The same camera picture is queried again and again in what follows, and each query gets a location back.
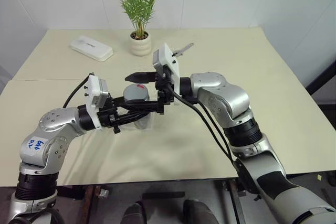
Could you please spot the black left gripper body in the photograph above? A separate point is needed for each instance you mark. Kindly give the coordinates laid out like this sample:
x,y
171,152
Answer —
x,y
109,115

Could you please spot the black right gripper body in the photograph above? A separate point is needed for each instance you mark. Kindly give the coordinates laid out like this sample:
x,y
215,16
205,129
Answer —
x,y
164,87

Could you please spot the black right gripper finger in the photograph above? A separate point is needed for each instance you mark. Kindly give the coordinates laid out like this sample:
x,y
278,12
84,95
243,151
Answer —
x,y
147,107
140,77

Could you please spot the clear plastic jar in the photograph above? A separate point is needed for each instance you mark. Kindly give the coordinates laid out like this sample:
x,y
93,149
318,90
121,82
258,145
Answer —
x,y
144,123

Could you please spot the grey jar lid red mark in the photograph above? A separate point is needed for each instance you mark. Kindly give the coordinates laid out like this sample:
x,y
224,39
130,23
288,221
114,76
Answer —
x,y
136,93

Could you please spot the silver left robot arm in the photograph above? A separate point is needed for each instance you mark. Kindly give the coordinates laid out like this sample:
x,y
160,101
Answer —
x,y
52,121

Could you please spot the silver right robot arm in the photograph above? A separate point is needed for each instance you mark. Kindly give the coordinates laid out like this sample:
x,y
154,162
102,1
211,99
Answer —
x,y
223,95

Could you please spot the white shallow box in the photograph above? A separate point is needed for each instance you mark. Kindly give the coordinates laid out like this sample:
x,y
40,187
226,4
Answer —
x,y
89,47

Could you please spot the palm plant in white pot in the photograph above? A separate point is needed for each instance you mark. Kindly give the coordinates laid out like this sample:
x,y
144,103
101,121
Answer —
x,y
140,43

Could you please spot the small silver metal tool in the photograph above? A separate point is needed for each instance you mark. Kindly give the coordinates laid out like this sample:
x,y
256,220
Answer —
x,y
185,48

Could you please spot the beige table cloth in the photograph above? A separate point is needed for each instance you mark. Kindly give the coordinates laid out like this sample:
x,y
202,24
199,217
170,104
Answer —
x,y
183,142

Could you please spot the black flat crossbar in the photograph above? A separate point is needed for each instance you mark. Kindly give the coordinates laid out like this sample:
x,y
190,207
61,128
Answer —
x,y
163,195

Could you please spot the rusty brown metal bar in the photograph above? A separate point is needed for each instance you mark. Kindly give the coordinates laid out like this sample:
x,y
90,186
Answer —
x,y
89,205

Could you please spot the dark rounded shape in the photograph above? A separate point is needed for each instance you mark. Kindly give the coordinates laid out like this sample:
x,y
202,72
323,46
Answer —
x,y
134,213
199,212

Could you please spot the black metal table leg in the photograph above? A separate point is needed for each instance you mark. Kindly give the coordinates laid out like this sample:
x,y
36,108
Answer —
x,y
237,203

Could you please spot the dark furniture panel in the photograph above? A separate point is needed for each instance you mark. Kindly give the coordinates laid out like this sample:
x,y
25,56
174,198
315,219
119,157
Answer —
x,y
324,79

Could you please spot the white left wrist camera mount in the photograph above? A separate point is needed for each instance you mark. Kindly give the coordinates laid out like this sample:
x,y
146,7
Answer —
x,y
92,90

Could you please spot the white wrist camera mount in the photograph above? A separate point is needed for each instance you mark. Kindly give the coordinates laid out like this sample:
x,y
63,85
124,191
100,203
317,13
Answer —
x,y
92,90
168,56

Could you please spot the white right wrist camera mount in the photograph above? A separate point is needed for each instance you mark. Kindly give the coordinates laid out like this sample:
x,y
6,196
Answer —
x,y
168,56

